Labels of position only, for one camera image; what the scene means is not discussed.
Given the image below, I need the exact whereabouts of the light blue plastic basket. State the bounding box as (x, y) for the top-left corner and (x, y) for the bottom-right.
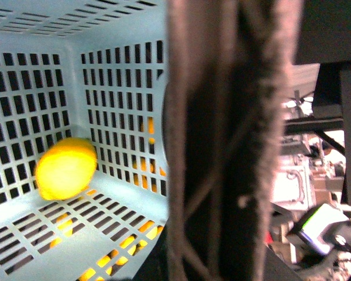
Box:
(0, 0), (284, 281)

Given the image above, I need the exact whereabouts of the yellow lemon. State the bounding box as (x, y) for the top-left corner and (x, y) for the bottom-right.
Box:
(35, 138), (97, 201)

